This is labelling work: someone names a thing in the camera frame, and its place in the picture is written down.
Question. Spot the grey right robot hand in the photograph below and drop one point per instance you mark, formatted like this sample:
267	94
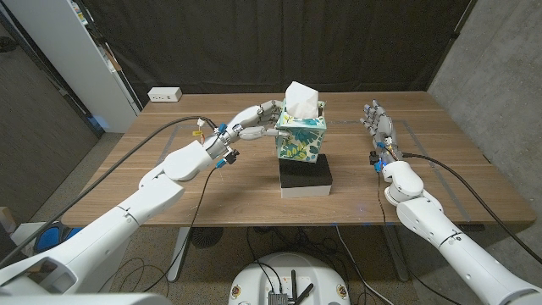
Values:
383	127

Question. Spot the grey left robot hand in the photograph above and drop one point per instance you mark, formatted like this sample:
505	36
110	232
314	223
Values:
250	123

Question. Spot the teal floral tissue box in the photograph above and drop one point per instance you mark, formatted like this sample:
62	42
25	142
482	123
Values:
300	144

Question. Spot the white tissue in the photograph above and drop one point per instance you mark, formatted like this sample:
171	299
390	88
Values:
301	99

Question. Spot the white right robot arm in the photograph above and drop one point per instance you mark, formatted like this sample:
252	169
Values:
457	245

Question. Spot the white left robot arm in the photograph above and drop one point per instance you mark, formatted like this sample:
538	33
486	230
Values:
106	233

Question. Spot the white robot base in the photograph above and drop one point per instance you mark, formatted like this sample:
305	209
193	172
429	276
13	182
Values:
254	284

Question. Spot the black box with white base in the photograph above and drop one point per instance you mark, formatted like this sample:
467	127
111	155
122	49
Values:
305	173

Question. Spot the white power outlet box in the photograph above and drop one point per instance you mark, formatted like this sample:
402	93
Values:
164	94

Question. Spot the cardboard box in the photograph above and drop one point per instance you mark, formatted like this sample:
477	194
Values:
6	218

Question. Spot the blue right wrist plug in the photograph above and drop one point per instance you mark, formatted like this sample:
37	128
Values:
378	166

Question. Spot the blue wrist plug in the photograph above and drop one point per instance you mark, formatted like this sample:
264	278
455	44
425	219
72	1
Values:
378	166
220	163

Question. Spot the blue left wrist plug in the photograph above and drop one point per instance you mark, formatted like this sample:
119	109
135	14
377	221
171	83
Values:
220	163

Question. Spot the black curtain backdrop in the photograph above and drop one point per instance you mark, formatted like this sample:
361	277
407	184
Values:
275	42

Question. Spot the black backdrop pole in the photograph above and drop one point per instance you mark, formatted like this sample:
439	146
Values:
454	36

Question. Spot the black round floor stand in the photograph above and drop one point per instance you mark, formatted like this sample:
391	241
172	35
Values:
206	237

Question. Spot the grey table leg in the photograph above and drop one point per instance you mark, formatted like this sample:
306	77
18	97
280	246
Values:
396	254

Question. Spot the white table leg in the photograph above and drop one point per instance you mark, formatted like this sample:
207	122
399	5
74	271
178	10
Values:
180	250

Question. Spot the black radio unit with antennas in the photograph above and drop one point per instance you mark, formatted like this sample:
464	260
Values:
279	298

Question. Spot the white cabinet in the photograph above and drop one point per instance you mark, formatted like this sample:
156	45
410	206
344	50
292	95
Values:
72	55

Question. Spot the blue and white floor device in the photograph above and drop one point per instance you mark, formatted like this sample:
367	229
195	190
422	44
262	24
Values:
51	237

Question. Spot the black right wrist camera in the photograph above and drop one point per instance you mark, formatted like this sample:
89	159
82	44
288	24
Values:
374	157

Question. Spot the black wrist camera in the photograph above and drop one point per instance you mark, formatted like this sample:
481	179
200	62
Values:
231	156
374	157

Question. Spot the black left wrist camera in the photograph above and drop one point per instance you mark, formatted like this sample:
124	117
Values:
231	156

